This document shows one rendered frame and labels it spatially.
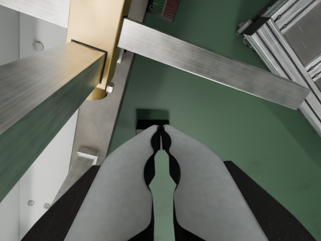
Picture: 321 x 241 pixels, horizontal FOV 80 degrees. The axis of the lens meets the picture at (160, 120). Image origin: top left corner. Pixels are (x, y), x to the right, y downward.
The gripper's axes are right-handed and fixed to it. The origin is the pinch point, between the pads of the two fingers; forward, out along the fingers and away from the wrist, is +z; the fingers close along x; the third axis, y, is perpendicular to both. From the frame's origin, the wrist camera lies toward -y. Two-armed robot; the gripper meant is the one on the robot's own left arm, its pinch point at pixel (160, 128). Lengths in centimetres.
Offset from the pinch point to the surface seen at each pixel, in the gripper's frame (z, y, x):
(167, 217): 95, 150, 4
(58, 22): 12.1, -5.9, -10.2
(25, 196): 33, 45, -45
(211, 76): 12.1, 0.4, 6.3
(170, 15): 25.3, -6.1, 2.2
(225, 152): 95, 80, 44
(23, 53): 33.4, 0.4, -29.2
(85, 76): 4.7, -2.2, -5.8
